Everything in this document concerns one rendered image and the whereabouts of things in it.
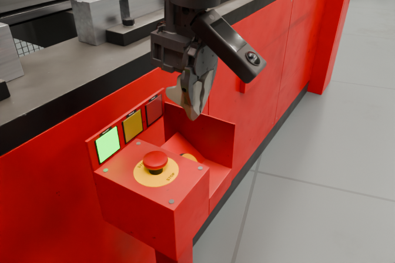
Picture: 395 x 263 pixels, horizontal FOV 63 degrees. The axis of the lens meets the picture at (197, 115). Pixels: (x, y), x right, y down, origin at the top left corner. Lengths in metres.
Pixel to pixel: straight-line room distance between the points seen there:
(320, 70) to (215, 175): 1.86
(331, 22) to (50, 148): 1.98
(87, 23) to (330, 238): 1.22
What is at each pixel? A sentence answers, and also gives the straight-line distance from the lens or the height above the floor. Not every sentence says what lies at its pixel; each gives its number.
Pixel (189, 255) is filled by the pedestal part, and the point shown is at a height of 0.49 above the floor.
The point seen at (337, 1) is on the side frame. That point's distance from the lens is 2.27.
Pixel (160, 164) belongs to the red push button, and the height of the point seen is 0.81.
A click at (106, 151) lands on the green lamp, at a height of 0.80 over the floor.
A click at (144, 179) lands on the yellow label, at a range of 0.52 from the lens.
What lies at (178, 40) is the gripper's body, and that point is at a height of 0.98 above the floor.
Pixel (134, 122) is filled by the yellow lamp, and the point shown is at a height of 0.82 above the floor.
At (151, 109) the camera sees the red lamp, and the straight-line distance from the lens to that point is 0.62.
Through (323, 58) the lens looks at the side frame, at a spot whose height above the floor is 0.27.
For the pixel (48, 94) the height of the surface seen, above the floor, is 0.87.
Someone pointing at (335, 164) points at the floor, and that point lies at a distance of 1.87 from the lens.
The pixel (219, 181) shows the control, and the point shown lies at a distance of 0.62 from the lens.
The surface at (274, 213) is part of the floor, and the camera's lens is 1.53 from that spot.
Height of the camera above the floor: 1.14
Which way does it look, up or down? 33 degrees down
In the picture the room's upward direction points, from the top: straight up
